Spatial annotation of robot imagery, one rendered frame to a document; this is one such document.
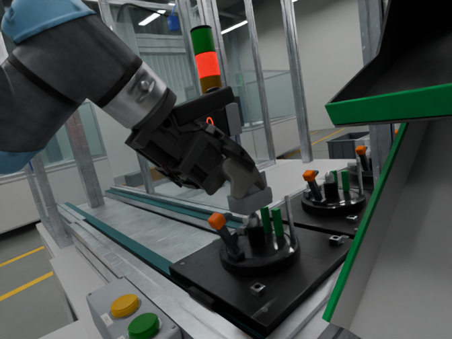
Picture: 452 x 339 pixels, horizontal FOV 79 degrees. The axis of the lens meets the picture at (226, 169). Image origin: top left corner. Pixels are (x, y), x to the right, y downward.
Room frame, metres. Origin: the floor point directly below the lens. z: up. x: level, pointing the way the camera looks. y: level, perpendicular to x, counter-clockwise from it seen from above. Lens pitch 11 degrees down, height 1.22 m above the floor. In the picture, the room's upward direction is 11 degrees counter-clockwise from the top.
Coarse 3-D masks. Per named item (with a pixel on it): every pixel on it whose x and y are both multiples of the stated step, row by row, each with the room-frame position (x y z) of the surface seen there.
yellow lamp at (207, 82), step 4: (208, 76) 0.64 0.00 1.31; (212, 76) 0.64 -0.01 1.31; (216, 76) 0.65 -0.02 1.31; (220, 76) 0.66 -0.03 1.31; (200, 80) 0.66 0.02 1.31; (204, 80) 0.65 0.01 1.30; (208, 80) 0.64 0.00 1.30; (212, 80) 0.64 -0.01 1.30; (216, 80) 0.65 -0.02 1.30; (220, 80) 0.66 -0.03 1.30; (200, 84) 0.66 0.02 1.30; (204, 84) 0.65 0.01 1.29; (208, 84) 0.64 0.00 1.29; (212, 84) 0.64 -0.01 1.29; (216, 84) 0.65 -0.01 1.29; (220, 84) 0.65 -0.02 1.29; (204, 88) 0.65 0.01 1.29; (208, 88) 0.64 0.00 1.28; (204, 92) 0.65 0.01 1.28
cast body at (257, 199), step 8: (264, 176) 0.44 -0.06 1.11; (264, 184) 0.44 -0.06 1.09; (248, 192) 0.42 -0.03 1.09; (256, 192) 0.43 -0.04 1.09; (264, 192) 0.44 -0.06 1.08; (232, 200) 0.43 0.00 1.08; (240, 200) 0.42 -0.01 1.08; (248, 200) 0.41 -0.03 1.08; (256, 200) 0.42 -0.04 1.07; (264, 200) 0.44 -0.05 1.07; (232, 208) 0.43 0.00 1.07; (240, 208) 0.42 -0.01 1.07; (248, 208) 0.41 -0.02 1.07; (256, 208) 0.42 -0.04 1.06
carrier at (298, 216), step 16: (336, 176) 0.64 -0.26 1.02; (304, 192) 0.63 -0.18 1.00; (336, 192) 0.59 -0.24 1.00; (352, 192) 0.60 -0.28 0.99; (368, 192) 0.64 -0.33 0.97; (304, 208) 0.60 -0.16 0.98; (320, 208) 0.55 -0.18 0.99; (336, 208) 0.54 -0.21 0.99; (352, 208) 0.54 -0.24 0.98; (288, 224) 0.56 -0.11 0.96; (304, 224) 0.53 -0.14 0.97; (320, 224) 0.51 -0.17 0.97; (336, 224) 0.50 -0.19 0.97; (352, 224) 0.49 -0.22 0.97
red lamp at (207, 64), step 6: (198, 54) 0.65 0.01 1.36; (204, 54) 0.64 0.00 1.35; (210, 54) 0.65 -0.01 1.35; (216, 54) 0.66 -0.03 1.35; (198, 60) 0.65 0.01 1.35; (204, 60) 0.64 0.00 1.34; (210, 60) 0.64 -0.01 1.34; (216, 60) 0.66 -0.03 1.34; (198, 66) 0.65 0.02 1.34; (204, 66) 0.64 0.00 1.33; (210, 66) 0.64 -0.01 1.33; (216, 66) 0.65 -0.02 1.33; (198, 72) 0.66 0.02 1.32; (204, 72) 0.65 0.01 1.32; (210, 72) 0.64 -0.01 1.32; (216, 72) 0.65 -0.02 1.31
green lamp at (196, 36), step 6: (198, 30) 0.64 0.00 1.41; (204, 30) 0.64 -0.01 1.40; (210, 30) 0.65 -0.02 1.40; (192, 36) 0.65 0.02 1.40; (198, 36) 0.64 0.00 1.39; (204, 36) 0.64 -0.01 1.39; (210, 36) 0.65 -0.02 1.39; (192, 42) 0.66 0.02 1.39; (198, 42) 0.65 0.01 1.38; (204, 42) 0.64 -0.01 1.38; (210, 42) 0.65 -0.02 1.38; (198, 48) 0.65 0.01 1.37; (204, 48) 0.64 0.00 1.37; (210, 48) 0.65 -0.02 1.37
